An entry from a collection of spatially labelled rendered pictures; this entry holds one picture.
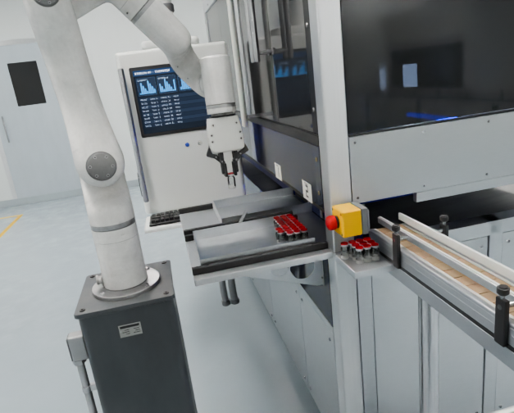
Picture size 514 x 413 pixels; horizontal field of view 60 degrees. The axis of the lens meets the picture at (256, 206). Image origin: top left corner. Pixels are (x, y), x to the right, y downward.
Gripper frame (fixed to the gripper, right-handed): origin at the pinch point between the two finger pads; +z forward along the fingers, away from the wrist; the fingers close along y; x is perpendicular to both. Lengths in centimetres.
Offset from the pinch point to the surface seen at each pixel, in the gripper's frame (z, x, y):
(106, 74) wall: -84, -538, 62
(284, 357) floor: 109, -71, -26
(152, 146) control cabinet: -5, -86, 20
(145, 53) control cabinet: -45, -83, 16
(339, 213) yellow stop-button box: 12.8, 23.3, -23.0
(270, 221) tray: 22.6, -17.3, -14.3
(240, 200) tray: 21, -51, -11
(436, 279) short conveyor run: 25, 47, -34
